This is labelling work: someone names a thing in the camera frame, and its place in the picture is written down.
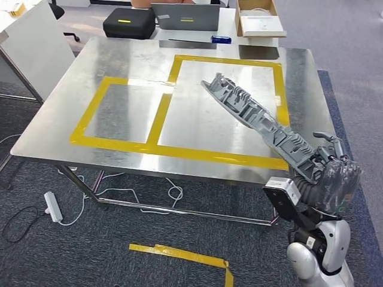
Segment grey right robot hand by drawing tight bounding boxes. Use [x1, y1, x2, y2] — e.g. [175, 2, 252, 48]
[310, 132, 362, 216]

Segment silver plastic wheel hubcap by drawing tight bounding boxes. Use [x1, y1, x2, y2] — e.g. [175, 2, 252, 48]
[201, 72, 329, 186]

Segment steel workbench table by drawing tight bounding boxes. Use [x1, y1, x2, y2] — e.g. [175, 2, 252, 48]
[11, 37, 338, 228]

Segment yellow tape frames on workbench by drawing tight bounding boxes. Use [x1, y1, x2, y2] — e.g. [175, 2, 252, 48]
[69, 54, 290, 172]

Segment flat white box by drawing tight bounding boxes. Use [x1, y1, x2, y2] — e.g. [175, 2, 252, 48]
[239, 15, 287, 38]

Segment open cardboard box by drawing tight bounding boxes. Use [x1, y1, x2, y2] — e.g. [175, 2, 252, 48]
[234, 0, 287, 39]

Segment yellow floor tape strip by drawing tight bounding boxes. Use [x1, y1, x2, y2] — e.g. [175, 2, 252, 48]
[128, 243, 234, 287]

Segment grey laptop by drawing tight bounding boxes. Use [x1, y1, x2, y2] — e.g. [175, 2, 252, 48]
[151, 3, 221, 32]

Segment black zipped carry case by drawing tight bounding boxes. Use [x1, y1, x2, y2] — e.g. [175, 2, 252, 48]
[103, 8, 156, 40]

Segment long white power strip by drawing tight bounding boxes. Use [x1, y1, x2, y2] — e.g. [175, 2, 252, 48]
[44, 191, 63, 223]

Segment black swivel chair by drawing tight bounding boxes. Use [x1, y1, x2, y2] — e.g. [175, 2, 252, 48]
[48, 0, 81, 43]

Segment small yellow box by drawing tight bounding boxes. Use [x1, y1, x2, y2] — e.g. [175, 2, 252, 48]
[8, 2, 26, 17]

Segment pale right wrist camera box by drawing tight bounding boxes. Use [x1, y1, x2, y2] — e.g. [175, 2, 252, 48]
[264, 177, 301, 207]

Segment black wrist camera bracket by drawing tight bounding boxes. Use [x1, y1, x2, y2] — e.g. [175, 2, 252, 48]
[262, 186, 342, 234]

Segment thin white floor cable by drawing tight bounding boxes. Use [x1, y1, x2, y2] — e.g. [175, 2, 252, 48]
[58, 168, 184, 227]

